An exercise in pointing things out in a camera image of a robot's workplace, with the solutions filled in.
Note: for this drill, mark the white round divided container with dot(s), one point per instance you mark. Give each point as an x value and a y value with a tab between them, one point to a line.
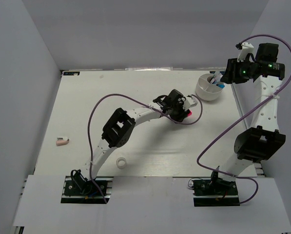
205	90

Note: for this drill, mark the black highlighter blue cap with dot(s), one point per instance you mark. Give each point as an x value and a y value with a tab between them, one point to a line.
220	85

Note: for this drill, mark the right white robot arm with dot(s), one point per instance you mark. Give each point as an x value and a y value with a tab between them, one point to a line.
263	138

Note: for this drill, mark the white tape roll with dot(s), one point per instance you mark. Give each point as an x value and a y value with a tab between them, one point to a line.
121	163

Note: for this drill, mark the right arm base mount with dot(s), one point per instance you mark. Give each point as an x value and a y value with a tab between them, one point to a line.
214	192

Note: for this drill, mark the black highlighter pink cap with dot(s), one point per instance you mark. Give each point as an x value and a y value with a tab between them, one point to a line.
188	113

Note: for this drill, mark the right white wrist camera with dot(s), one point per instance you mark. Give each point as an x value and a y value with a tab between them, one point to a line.
245	48

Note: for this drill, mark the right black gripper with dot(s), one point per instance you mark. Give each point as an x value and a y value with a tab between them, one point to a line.
230	75

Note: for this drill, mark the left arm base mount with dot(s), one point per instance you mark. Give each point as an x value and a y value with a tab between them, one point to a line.
79	190

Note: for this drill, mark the pink white correction tape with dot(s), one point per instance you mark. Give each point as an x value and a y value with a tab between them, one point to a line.
62	140

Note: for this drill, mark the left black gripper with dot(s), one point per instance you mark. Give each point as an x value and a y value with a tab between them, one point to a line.
183	113

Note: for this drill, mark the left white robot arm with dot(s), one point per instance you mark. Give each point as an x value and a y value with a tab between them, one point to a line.
119	127

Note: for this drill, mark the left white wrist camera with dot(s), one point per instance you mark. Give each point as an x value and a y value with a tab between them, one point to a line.
189	102

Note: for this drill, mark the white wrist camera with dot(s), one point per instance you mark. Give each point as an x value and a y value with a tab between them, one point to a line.
245	48
189	102

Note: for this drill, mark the blue pen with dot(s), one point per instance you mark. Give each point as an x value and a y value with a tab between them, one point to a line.
216	77

